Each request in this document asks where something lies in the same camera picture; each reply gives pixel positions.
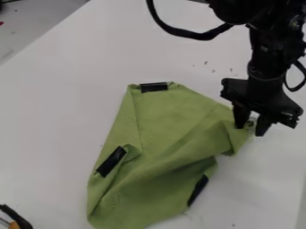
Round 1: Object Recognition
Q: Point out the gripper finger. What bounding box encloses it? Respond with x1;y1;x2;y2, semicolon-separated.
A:
232;102;252;130
254;114;276;138

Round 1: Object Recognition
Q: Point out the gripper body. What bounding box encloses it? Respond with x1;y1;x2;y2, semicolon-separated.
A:
218;72;305;130

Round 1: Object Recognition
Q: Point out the green cloth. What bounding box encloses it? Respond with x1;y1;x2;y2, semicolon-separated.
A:
86;81;255;229

